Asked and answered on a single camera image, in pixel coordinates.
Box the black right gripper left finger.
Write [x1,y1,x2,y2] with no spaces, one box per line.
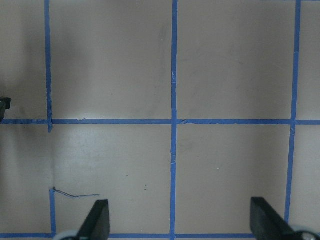
[53,199,111,240]

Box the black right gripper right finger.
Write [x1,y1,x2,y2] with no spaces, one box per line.
[250,196,320,240]

